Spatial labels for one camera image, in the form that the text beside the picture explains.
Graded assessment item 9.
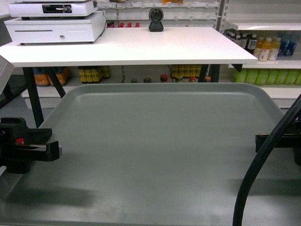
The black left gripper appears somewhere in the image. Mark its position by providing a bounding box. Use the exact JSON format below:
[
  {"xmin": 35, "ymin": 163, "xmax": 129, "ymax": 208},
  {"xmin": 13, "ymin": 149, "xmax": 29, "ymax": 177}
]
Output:
[{"xmin": 0, "ymin": 117, "xmax": 62, "ymax": 174}]

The blue drink bottle left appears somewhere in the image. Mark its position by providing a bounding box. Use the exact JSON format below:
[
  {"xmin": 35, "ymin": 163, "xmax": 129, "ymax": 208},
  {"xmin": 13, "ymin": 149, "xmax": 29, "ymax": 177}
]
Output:
[{"xmin": 278, "ymin": 38, "xmax": 289, "ymax": 56}]

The yellow juice bottle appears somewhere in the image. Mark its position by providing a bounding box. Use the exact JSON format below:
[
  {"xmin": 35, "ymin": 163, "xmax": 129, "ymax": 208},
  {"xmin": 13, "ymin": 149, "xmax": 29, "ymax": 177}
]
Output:
[
  {"xmin": 258, "ymin": 37, "xmax": 272, "ymax": 62},
  {"xmin": 268, "ymin": 37, "xmax": 281, "ymax": 61}
]

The thick black cable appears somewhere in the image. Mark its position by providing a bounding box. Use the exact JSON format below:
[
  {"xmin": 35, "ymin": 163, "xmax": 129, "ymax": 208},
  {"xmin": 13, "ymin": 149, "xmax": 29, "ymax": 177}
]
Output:
[{"xmin": 232, "ymin": 94, "xmax": 301, "ymax": 226}]

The white checkout table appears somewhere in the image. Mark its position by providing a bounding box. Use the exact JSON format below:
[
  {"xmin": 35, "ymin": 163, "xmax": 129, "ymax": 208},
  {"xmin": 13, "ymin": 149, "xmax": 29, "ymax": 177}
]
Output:
[{"xmin": 0, "ymin": 27, "xmax": 257, "ymax": 126}]

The blue drink bottle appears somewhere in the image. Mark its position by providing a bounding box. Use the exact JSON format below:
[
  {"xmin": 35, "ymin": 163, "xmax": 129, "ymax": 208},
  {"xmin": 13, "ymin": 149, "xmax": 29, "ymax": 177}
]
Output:
[
  {"xmin": 286, "ymin": 39, "xmax": 298, "ymax": 57},
  {"xmin": 278, "ymin": 38, "xmax": 289, "ymax": 56}
]

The yellow juice bottle front right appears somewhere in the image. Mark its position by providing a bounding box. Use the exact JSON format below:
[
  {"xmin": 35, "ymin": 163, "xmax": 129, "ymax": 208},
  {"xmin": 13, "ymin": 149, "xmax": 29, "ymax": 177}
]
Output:
[{"xmin": 268, "ymin": 37, "xmax": 281, "ymax": 61}]

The blue drink bottle right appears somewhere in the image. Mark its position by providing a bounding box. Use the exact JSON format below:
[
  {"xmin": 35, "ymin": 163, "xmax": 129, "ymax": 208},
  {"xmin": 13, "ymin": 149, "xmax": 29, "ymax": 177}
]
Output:
[{"xmin": 286, "ymin": 39, "xmax": 298, "ymax": 57}]

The white cash drawer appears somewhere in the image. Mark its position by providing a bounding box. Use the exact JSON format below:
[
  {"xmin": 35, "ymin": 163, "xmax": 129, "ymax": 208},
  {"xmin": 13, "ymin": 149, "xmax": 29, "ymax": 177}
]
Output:
[{"xmin": 5, "ymin": 11, "xmax": 107, "ymax": 44}]

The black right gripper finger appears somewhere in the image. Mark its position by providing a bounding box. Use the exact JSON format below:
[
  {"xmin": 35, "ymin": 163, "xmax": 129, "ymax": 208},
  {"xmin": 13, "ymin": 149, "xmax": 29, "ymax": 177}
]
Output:
[{"xmin": 255, "ymin": 134, "xmax": 301, "ymax": 153}]

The yellow juice bottle front left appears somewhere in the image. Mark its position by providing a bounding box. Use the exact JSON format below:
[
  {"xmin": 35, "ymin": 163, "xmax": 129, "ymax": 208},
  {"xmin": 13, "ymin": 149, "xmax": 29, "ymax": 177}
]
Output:
[{"xmin": 258, "ymin": 37, "xmax": 272, "ymax": 62}]

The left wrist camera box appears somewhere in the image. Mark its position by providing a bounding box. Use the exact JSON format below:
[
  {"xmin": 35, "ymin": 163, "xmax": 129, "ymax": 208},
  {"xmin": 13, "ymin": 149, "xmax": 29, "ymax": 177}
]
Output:
[{"xmin": 0, "ymin": 56, "xmax": 14, "ymax": 94}]

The dark tea bottle right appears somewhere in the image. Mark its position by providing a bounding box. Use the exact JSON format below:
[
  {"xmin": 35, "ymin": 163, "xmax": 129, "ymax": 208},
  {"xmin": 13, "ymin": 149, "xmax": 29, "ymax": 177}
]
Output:
[{"xmin": 246, "ymin": 34, "xmax": 257, "ymax": 54}]

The grey rectangular serving tray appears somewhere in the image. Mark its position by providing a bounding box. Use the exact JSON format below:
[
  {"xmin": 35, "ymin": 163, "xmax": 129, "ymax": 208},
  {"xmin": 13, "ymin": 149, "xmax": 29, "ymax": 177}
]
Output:
[{"xmin": 0, "ymin": 82, "xmax": 301, "ymax": 226}]

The black barcode scanner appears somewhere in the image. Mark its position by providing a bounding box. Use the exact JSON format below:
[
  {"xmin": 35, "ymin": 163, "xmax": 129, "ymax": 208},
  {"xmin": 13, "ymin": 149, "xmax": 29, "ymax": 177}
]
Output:
[{"xmin": 149, "ymin": 8, "xmax": 164, "ymax": 32}]

